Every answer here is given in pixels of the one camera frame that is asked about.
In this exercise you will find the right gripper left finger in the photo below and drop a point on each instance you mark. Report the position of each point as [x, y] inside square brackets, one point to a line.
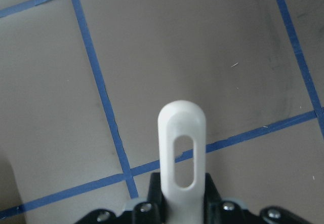
[150, 210]

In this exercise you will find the beige hand brush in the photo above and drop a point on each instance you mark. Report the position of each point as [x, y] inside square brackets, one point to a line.
[176, 119]

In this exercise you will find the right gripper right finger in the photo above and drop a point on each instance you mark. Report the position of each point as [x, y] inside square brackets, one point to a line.
[219, 210]

